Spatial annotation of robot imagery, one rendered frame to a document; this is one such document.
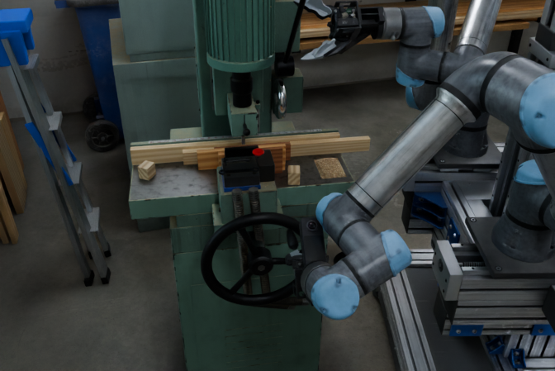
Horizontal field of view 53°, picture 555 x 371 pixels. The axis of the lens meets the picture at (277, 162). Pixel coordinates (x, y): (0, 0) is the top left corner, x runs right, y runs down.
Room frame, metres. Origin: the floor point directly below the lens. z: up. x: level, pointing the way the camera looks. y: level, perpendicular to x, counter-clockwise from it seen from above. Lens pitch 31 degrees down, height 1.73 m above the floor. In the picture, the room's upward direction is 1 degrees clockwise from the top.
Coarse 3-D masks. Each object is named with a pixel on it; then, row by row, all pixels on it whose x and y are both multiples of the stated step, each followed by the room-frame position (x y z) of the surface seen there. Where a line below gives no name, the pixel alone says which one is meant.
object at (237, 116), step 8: (232, 96) 1.43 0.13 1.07; (232, 104) 1.37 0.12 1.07; (232, 112) 1.32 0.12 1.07; (240, 112) 1.32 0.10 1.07; (248, 112) 1.32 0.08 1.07; (256, 112) 1.33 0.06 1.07; (232, 120) 1.31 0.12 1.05; (240, 120) 1.32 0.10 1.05; (248, 120) 1.32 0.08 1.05; (256, 120) 1.32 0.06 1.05; (232, 128) 1.31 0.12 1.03; (240, 128) 1.32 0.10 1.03; (248, 128) 1.32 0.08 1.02; (256, 128) 1.32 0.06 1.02
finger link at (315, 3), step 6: (294, 0) 1.34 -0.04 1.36; (306, 0) 1.34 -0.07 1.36; (312, 0) 1.32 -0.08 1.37; (318, 0) 1.31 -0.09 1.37; (306, 6) 1.33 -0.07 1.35; (312, 6) 1.33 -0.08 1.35; (318, 6) 1.32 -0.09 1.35; (324, 6) 1.31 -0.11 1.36; (312, 12) 1.33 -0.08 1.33; (318, 12) 1.32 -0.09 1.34; (324, 12) 1.32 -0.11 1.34; (330, 12) 1.31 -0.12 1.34; (324, 18) 1.32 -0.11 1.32
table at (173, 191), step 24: (168, 168) 1.31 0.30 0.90; (192, 168) 1.31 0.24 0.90; (312, 168) 1.32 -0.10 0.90; (144, 192) 1.19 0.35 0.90; (168, 192) 1.20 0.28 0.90; (192, 192) 1.20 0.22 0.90; (216, 192) 1.20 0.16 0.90; (288, 192) 1.22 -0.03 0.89; (312, 192) 1.23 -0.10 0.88; (336, 192) 1.24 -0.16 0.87; (144, 216) 1.16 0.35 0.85; (216, 216) 1.13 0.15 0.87
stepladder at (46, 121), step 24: (0, 24) 1.79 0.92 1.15; (24, 24) 1.81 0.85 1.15; (0, 48) 1.78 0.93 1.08; (24, 48) 1.80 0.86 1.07; (24, 72) 1.80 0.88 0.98; (24, 96) 1.80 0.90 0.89; (48, 120) 1.89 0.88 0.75; (48, 144) 1.78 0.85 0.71; (48, 168) 1.78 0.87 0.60; (72, 168) 1.93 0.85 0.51; (72, 192) 1.80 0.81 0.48; (96, 216) 1.92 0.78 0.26; (72, 240) 1.78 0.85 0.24; (96, 240) 1.84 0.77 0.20; (96, 264) 1.79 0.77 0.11
